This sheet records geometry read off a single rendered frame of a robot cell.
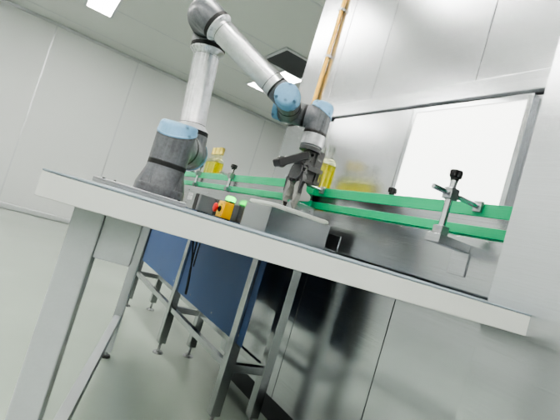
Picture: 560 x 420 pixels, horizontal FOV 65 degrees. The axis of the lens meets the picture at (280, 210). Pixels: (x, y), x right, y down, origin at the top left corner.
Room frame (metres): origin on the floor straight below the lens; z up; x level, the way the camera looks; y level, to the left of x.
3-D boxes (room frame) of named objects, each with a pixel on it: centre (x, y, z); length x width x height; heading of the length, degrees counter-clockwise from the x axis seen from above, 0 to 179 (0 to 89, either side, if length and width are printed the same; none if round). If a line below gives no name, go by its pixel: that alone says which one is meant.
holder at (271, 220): (1.41, -0.05, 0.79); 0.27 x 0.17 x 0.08; 120
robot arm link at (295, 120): (1.42, 0.07, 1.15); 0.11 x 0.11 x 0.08; 85
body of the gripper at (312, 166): (1.43, -0.04, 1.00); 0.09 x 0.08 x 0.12; 119
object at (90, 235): (1.33, 0.38, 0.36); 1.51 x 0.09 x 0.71; 13
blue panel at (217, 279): (2.34, 0.31, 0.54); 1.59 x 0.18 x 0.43; 30
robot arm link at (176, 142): (1.34, 0.37, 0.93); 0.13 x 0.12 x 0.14; 175
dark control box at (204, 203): (2.13, 0.36, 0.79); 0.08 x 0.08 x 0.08; 30
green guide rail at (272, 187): (2.33, 0.40, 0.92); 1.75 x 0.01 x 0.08; 30
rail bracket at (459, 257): (0.99, -0.38, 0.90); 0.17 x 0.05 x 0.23; 120
